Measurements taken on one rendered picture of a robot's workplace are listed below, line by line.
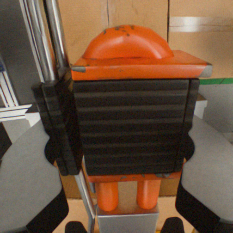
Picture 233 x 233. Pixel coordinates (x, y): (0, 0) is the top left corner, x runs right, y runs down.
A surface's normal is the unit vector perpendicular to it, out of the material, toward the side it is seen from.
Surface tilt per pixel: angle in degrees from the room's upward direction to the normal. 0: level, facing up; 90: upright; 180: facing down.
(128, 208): 90
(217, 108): 0
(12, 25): 0
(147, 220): 0
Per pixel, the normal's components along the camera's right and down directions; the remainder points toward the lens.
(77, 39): 0.03, 0.49
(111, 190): 0.46, 0.42
